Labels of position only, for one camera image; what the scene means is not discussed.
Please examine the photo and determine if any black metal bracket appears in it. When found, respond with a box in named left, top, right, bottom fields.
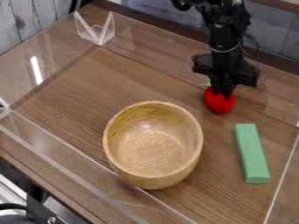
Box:
left=27, top=195, right=68, bottom=224

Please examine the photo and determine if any green rectangular block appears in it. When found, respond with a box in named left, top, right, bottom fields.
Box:
left=235, top=123, right=271, bottom=184

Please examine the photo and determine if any clear acrylic tray enclosure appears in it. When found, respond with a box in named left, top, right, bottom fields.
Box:
left=0, top=16, right=299, bottom=224

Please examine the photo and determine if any black cable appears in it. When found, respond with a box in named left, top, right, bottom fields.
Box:
left=0, top=202, right=30, bottom=224

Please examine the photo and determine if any red felt strawberry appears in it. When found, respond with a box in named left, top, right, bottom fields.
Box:
left=202, top=84, right=235, bottom=114

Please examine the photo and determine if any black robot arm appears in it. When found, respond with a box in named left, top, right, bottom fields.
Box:
left=171, top=0, right=261, bottom=99

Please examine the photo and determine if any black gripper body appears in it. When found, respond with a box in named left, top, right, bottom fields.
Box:
left=191, top=46, right=261, bottom=88

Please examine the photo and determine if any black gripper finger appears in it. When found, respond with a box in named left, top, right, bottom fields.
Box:
left=222, top=80, right=235, bottom=99
left=210, top=75, right=222, bottom=94

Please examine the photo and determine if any wooden bowl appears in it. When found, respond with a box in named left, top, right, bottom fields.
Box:
left=103, top=101, right=203, bottom=189

